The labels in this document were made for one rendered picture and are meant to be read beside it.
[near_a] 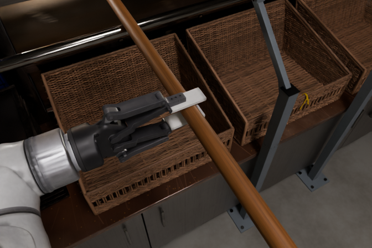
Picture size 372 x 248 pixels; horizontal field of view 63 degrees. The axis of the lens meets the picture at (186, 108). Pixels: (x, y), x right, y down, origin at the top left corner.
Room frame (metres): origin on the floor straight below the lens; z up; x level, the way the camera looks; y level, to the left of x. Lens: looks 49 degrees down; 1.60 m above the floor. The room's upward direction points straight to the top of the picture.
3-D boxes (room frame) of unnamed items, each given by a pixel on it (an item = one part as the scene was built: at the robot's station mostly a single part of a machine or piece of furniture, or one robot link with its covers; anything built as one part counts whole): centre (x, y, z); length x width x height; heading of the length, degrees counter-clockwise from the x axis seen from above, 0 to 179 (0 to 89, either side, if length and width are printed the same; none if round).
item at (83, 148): (0.29, 0.14, 1.19); 0.09 x 0.07 x 0.08; 117
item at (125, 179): (0.74, 0.18, 0.72); 0.56 x 0.49 x 0.28; 118
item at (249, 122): (1.03, -0.35, 0.72); 0.56 x 0.49 x 0.28; 119
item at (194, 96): (0.36, 0.00, 1.21); 0.07 x 0.03 x 0.01; 117
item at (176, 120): (0.36, 0.00, 1.16); 0.07 x 0.03 x 0.01; 117
